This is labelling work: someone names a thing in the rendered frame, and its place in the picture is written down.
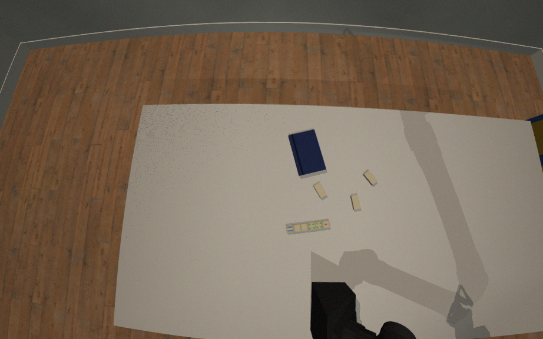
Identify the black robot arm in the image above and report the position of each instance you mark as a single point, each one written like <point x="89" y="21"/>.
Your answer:
<point x="348" y="328"/>

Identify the dark blue notebook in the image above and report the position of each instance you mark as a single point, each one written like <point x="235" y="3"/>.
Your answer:
<point x="306" y="152"/>

